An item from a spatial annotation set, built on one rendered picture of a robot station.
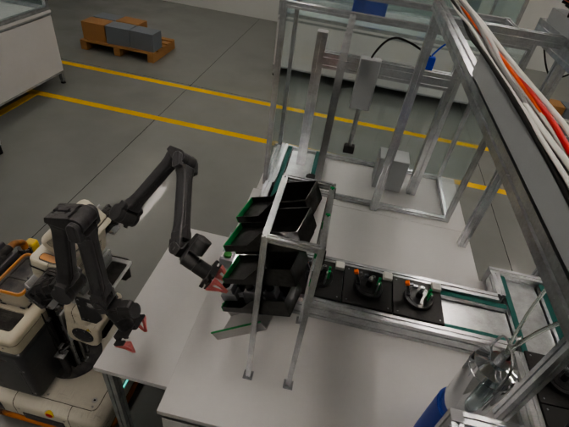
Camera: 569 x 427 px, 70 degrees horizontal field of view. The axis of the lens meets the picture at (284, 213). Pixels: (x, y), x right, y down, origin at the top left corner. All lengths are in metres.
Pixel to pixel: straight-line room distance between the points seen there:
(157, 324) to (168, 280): 0.26
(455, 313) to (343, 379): 0.68
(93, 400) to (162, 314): 0.69
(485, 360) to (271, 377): 0.85
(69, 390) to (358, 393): 1.51
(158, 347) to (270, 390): 0.51
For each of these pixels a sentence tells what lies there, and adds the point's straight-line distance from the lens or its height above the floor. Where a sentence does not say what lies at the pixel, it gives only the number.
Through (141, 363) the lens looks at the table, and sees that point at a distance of 1.88.
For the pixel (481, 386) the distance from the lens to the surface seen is 1.45.
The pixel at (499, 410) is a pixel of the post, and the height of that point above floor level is 0.92.
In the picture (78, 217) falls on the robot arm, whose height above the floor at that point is 1.63.
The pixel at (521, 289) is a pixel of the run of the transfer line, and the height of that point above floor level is 0.92.
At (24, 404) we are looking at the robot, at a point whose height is 0.26.
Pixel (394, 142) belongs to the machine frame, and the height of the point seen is 1.37.
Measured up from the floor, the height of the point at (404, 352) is 0.86.
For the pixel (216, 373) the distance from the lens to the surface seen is 1.83.
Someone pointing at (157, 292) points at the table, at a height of 0.86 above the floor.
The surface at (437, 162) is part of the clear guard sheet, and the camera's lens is 3.19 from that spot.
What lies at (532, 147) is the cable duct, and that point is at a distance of 0.86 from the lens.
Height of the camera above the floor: 2.47
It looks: 39 degrees down
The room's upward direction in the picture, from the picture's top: 9 degrees clockwise
